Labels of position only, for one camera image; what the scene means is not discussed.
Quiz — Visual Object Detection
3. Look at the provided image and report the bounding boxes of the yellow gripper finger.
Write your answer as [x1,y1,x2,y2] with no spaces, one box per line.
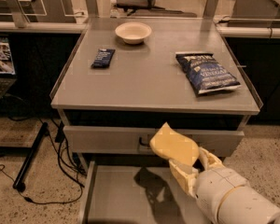
[169,160,199,198]
[199,147,224,171]

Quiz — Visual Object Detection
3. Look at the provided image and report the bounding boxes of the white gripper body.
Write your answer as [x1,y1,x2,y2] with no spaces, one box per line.
[194,168,248,224]

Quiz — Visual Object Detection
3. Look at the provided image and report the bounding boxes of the yellow sponge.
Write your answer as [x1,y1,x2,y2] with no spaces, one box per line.
[149,122,199,166]

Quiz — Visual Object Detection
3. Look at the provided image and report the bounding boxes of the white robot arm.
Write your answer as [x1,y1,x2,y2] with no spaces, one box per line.
[169,148,280,224]

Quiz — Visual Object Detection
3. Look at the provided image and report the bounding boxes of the open middle drawer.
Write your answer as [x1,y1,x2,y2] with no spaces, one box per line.
[77,159,212,224]

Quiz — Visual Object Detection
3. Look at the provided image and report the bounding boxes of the grey metal drawer cabinet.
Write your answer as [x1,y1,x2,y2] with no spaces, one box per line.
[49,16,264,224]

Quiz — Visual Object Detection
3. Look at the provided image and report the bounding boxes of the blue chip bag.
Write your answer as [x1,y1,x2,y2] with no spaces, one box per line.
[175,52,241,95]

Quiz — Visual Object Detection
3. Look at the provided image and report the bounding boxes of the small dark blue snack packet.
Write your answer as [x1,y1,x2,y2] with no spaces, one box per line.
[91,49,115,68]

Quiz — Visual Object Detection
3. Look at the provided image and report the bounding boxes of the white bowl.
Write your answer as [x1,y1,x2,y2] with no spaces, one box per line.
[115,22,152,45]

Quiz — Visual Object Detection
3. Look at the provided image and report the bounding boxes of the black desk foot bar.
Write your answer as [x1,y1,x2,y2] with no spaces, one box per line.
[12,122,48,192]

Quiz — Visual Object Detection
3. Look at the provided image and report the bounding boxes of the black office chair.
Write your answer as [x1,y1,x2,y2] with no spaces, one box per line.
[116,0,197,18]

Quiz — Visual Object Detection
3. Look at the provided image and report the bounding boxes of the laptop computer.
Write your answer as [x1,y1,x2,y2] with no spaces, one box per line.
[0,36,17,99]

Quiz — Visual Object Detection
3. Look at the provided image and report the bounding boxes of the upper drawer with handle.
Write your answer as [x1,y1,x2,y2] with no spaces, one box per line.
[63,126,244,157]

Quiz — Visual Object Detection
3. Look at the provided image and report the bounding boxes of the black floor cable left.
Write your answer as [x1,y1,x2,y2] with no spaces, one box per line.
[0,93,87,206]

